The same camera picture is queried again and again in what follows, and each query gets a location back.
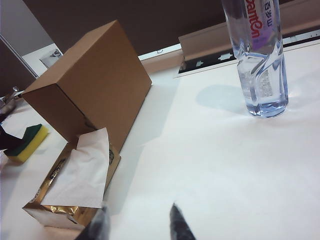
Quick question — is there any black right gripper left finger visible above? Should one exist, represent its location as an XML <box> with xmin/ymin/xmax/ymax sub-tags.
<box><xmin>77</xmin><ymin>202</ymin><xmax>112</xmax><ymax>240</ymax></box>

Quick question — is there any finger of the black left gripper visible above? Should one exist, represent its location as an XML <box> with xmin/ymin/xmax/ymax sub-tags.
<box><xmin>0</xmin><ymin>123</ymin><xmax>26</xmax><ymax>152</ymax></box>

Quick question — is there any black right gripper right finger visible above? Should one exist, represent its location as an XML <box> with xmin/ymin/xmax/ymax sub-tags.
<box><xmin>169</xmin><ymin>202</ymin><xmax>197</xmax><ymax>240</ymax></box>

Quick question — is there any yellow sponge with green pad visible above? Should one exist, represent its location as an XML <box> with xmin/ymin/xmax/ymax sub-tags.
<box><xmin>4</xmin><ymin>123</ymin><xmax>50</xmax><ymax>165</ymax></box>

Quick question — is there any clear plastic water bottle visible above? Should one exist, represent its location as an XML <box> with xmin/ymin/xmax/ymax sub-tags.
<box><xmin>221</xmin><ymin>0</ymin><xmax>290</xmax><ymax>118</ymax></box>

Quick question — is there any gold wrapped tissue pack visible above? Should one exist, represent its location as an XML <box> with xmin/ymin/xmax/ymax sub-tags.
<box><xmin>21</xmin><ymin>142</ymin><xmax>122</xmax><ymax>231</ymax></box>

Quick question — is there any white tissue sheet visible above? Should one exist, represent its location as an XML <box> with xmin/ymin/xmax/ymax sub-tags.
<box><xmin>41</xmin><ymin>126</ymin><xmax>111</xmax><ymax>209</ymax></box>

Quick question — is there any brown cardboard box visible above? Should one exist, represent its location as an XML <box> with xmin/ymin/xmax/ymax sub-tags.
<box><xmin>21</xmin><ymin>19</ymin><xmax>153</xmax><ymax>153</ymax></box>

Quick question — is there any wide brown desk divider panel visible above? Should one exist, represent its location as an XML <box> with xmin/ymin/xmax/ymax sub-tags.
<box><xmin>23</xmin><ymin>0</ymin><xmax>320</xmax><ymax>57</ymax></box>

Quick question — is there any black desk cable slot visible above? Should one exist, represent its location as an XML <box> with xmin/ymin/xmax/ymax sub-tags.
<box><xmin>178</xmin><ymin>31</ymin><xmax>320</xmax><ymax>75</ymax></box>

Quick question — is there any beige cable tray flap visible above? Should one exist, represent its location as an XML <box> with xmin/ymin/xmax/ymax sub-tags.
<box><xmin>178</xmin><ymin>13</ymin><xmax>320</xmax><ymax>61</ymax></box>

